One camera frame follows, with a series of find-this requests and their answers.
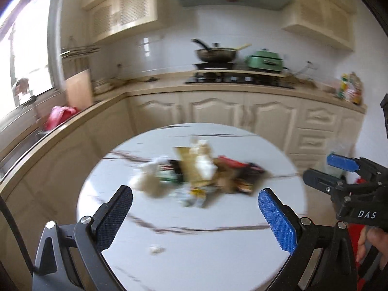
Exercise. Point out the wooden spatula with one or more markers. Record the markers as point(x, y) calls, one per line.
point(243, 47)

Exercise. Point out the person's right hand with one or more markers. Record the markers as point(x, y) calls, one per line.
point(374, 238)

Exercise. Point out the metal utensil rail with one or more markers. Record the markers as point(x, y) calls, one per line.
point(80, 51)

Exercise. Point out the round white marble table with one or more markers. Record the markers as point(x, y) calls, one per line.
point(197, 248)

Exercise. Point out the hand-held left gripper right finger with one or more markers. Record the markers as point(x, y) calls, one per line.
point(277, 218)

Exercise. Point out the green electric cooking pot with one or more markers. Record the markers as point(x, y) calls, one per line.
point(263, 60)

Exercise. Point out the cream lattice wall cabinet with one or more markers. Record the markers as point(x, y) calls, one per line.
point(130, 9)
point(321, 21)

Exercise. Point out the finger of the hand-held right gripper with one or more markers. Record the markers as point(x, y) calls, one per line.
point(342, 162)
point(318, 178)

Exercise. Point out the kitchen window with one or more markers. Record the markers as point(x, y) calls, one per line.
point(27, 51)

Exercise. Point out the black gas stove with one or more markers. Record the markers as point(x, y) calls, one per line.
point(236, 78)

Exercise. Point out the white tissue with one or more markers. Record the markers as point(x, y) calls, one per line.
point(150, 182)

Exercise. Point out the small white paper scrap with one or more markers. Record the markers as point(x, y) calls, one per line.
point(156, 249)

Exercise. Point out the tan paper wrapper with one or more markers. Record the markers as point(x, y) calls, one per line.
point(194, 166)

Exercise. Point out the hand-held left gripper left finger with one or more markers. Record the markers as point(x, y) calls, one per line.
point(115, 215)

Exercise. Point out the red black snack packet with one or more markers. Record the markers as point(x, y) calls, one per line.
point(242, 169)

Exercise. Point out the colourful snack packets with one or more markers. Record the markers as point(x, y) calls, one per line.
point(351, 89)

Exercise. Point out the wooden cutting board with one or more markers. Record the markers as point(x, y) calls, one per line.
point(79, 89)

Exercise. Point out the metal faucet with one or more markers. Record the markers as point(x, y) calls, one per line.
point(34, 106)

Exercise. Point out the clear yellow print wrapper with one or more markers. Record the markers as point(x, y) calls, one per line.
point(195, 197)

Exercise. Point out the cream kitchen counter cabinets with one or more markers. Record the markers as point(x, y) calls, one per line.
point(212, 109)

